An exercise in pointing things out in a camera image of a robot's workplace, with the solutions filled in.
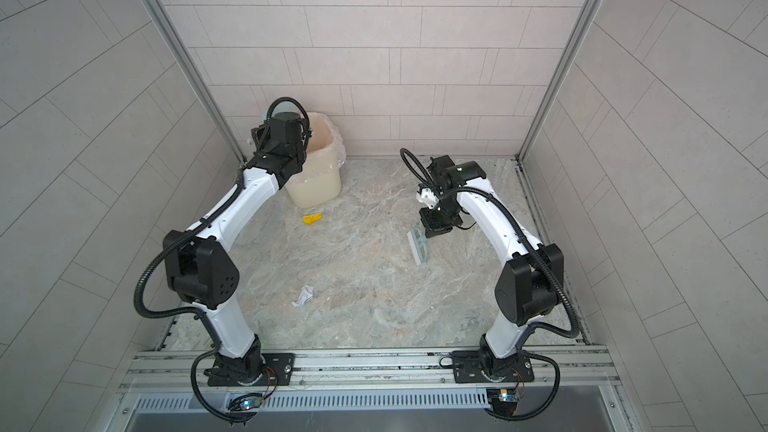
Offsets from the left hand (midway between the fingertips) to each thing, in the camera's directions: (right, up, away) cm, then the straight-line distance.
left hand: (255, 123), depth 78 cm
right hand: (+45, -29, +1) cm, 54 cm away
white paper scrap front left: (+12, -47, +4) cm, 49 cm away
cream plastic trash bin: (+13, -16, +14) cm, 25 cm away
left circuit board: (+4, -64, -13) cm, 66 cm away
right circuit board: (+62, -66, -10) cm, 91 cm away
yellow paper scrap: (+9, -28, +19) cm, 35 cm away
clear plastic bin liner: (+15, -15, +10) cm, 23 cm away
